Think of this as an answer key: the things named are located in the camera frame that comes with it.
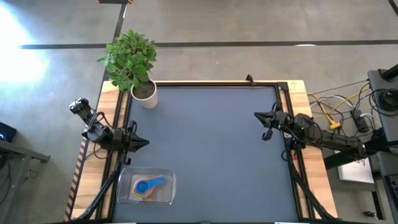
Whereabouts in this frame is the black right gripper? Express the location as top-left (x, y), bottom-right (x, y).
top-left (253, 101), bottom-right (295, 141)

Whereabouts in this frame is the clear plastic basket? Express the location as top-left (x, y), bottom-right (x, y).
top-left (116, 166), bottom-right (177, 207)

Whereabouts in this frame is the black device with blue light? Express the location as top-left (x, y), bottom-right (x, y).
top-left (0, 121), bottom-right (18, 143)

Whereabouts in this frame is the coiled black cable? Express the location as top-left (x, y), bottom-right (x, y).
top-left (371, 88), bottom-right (398, 118)

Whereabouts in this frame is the dark grey cart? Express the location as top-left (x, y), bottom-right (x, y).
top-left (368, 63), bottom-right (398, 224)

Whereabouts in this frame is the grey metal stand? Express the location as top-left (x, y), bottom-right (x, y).
top-left (0, 139), bottom-right (51, 224)

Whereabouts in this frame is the black aluminium table frame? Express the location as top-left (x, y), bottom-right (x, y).
top-left (67, 80), bottom-right (338, 224)

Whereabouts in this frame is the black stand bar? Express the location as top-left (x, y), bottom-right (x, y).
top-left (323, 136), bottom-right (398, 170)

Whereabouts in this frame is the green leafy plant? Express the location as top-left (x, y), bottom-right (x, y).
top-left (97, 29), bottom-right (158, 93)

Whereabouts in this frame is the black power strip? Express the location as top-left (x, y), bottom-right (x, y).
top-left (350, 108), bottom-right (371, 133)

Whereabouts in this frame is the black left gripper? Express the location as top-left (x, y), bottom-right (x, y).
top-left (118, 120), bottom-right (150, 166)

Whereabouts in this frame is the yellow cable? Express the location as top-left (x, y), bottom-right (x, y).
top-left (310, 88), bottom-right (371, 131)

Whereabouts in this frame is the white plant pot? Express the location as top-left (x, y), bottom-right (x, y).
top-left (130, 79), bottom-right (159, 110)

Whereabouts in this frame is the blue measuring cup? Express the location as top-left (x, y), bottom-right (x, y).
top-left (136, 175), bottom-right (166, 194)

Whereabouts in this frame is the black yellow striped tape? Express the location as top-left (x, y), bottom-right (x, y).
top-left (63, 138), bottom-right (90, 222)

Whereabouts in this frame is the white board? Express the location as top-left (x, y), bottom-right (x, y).
top-left (333, 149), bottom-right (375, 184)

